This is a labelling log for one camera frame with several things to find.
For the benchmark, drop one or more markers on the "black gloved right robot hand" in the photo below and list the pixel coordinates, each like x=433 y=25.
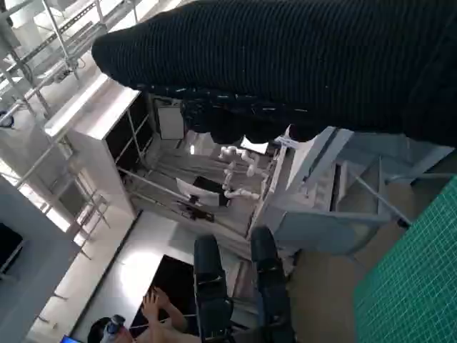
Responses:
x=285 y=53

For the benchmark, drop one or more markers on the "white storage cabinet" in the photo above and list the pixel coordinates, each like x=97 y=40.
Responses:
x=93 y=150

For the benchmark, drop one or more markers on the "metal shelving rack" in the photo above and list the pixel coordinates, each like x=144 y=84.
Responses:
x=60 y=35

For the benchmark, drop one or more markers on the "black office chair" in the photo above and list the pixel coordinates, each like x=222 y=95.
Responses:
x=210 y=286

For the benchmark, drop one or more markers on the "green cutting mat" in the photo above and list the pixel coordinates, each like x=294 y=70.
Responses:
x=410 y=286

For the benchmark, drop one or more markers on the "black monitor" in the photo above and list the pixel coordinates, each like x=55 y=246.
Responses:
x=7 y=246

